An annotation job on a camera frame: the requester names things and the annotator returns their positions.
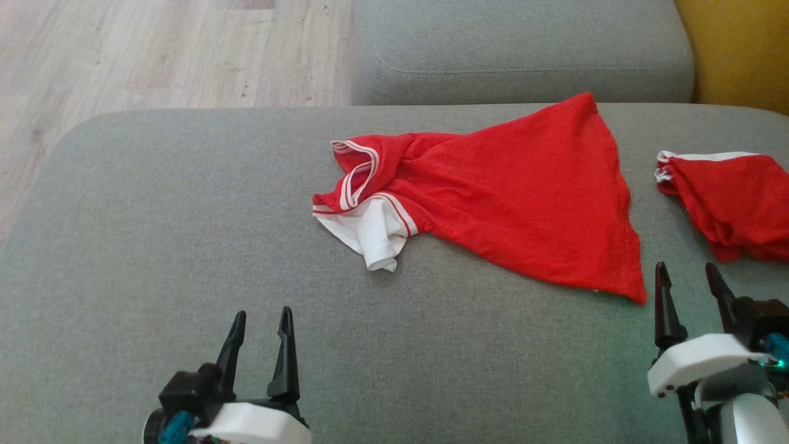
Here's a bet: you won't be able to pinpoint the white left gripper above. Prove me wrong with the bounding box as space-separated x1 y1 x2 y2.
190 306 313 444

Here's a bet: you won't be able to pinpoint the large grey sofa seat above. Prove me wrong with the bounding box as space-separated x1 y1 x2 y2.
0 102 789 444

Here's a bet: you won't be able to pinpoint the small grey sofa cushion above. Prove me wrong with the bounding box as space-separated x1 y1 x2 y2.
350 0 696 105

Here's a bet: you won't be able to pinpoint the blue cable connector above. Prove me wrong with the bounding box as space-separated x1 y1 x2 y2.
158 410 195 444
764 333 789 374

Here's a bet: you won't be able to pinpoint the red numbered jersey shirt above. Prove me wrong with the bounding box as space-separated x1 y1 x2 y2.
311 92 648 306

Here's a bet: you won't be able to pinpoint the red shorts with white trim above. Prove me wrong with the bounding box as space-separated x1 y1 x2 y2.
655 150 789 265

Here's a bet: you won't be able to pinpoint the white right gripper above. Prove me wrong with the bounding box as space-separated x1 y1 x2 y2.
647 261 772 399

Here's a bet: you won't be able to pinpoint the yellow sofa cushion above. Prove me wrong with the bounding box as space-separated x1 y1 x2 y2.
675 0 789 118

